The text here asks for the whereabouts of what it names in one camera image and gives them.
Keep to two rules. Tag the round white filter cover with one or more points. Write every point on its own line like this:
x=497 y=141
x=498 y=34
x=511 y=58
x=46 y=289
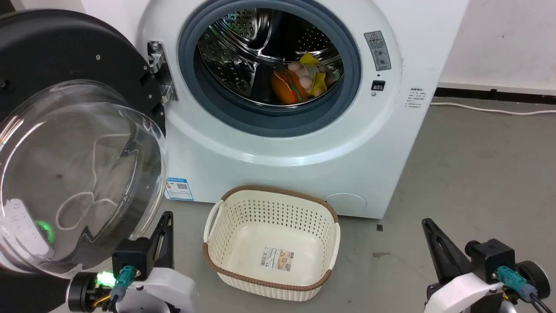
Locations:
x=345 y=205

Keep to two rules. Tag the black round glass washer door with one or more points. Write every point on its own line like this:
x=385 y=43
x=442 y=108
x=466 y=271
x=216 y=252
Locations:
x=52 y=52

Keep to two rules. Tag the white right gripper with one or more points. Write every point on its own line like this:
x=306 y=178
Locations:
x=464 y=295

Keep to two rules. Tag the metal door hinge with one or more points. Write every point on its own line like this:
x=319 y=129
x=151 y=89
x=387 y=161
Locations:
x=159 y=61

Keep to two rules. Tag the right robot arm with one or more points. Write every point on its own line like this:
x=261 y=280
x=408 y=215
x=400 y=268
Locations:
x=534 y=278

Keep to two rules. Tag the grey warning sticker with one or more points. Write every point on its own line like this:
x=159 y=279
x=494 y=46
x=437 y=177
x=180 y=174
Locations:
x=378 y=50

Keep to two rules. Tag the small white text sticker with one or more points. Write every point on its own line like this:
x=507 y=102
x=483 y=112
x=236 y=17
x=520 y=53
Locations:
x=416 y=98

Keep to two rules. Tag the black door latch slot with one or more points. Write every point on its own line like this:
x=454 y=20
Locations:
x=378 y=85

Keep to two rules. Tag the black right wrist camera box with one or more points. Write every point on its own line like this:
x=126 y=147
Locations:
x=491 y=258

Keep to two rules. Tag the doll with yellow clothes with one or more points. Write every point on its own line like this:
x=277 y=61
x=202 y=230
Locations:
x=319 y=81

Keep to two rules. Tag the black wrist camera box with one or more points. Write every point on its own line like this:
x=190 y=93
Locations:
x=132 y=256
x=491 y=258

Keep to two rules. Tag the blue white energy label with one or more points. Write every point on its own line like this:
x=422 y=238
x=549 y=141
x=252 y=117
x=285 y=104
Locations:
x=179 y=189

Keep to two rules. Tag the white front-load washing machine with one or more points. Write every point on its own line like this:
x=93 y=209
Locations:
x=260 y=174

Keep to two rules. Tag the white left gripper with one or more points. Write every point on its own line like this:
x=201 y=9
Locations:
x=169 y=291

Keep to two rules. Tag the black baseboard strip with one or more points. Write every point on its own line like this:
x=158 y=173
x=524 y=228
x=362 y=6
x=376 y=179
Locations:
x=499 y=94

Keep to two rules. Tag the paper label in basket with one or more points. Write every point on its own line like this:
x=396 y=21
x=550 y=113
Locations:
x=276 y=259

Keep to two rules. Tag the orange burger plush toy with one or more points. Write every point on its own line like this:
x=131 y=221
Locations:
x=286 y=89

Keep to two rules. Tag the cream laundry basket brown rim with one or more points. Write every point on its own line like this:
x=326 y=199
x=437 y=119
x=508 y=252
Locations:
x=243 y=217

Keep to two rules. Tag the stainless steel washer drum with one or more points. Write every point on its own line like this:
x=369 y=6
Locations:
x=243 y=43

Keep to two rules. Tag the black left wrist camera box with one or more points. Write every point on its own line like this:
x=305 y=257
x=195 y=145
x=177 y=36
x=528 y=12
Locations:
x=132 y=256

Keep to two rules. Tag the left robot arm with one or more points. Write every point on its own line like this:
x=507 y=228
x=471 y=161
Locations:
x=80 y=291

